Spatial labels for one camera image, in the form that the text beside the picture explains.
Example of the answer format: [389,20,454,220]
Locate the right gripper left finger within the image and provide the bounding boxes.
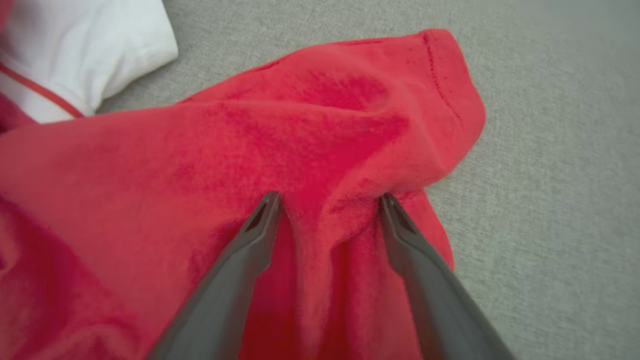
[146,192,284,360]

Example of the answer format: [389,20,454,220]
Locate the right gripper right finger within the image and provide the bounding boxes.
[379,193,517,360]

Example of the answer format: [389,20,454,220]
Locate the red and white shorts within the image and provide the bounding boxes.
[0,0,487,360]

